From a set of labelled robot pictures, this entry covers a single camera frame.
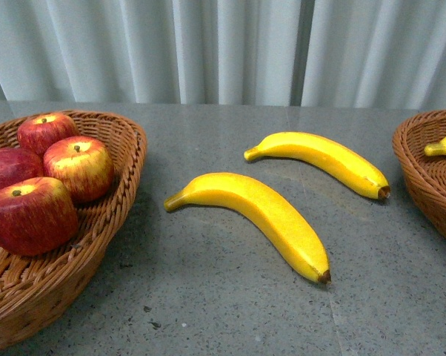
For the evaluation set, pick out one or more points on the large red apple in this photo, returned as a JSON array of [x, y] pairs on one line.
[[37, 215]]

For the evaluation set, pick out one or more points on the dark red apple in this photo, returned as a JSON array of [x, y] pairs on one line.
[[18, 164]]

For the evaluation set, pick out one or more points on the near yellow banana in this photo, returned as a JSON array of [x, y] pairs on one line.
[[269, 211]]

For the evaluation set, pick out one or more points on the far yellow banana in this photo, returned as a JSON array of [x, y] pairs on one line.
[[335, 159]]

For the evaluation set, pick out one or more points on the red-yellow apple in basket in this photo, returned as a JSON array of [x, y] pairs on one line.
[[83, 164]]

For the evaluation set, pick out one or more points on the white pleated curtain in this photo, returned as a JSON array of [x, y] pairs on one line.
[[342, 54]]

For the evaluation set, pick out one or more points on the red apple at basket rear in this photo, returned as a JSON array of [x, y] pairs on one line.
[[37, 134]]

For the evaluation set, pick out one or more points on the right brown wicker basket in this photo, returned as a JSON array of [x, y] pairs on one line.
[[425, 176]]

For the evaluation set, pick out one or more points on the brown wicker basket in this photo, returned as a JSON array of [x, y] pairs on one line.
[[425, 176], [36, 291]]

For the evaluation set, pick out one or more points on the left brown wicker basket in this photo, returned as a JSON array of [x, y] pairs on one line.
[[36, 291]]

